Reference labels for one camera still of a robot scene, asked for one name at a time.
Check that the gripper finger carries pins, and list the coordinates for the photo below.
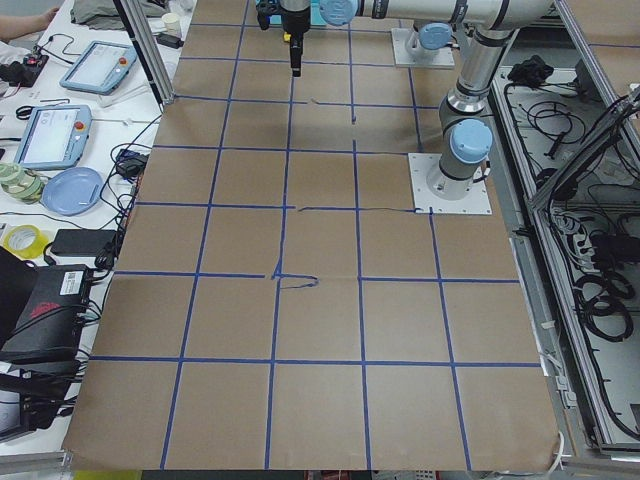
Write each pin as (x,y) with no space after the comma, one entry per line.
(296,49)

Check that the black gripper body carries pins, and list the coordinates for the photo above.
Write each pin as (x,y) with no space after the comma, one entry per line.
(295,22)

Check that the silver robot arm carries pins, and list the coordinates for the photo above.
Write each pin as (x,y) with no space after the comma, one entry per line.
(430,37)
(495,22)

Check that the purple white cup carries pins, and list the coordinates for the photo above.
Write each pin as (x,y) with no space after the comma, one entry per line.
(172,24)

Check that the grey cloth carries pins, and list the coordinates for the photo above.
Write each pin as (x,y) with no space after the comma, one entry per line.
(86,11)

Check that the far teach pendant tablet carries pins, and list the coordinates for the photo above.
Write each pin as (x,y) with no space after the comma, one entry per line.
(100,68)

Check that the teach pendant tablet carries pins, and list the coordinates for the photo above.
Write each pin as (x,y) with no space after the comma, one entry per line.
(55,137)
(100,68)

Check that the near teach pendant tablet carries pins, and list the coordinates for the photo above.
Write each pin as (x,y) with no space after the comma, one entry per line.
(55,137)

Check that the light blue plate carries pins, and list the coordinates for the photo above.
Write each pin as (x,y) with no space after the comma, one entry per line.
(73,191)

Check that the black power adapter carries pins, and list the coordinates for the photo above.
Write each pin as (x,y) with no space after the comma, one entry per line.
(81,242)

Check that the green tape rolls stack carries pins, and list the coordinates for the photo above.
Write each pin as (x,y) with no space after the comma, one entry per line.
(22,184)

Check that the yellow tape roll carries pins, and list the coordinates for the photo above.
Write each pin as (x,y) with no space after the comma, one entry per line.
(25,241)

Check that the black computer box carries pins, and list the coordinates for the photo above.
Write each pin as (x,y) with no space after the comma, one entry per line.
(41,310)

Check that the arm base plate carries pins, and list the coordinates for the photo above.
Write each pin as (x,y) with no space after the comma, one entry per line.
(409,51)
(434,193)

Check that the aluminium frame post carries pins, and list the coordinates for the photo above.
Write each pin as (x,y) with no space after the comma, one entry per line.
(140,34)

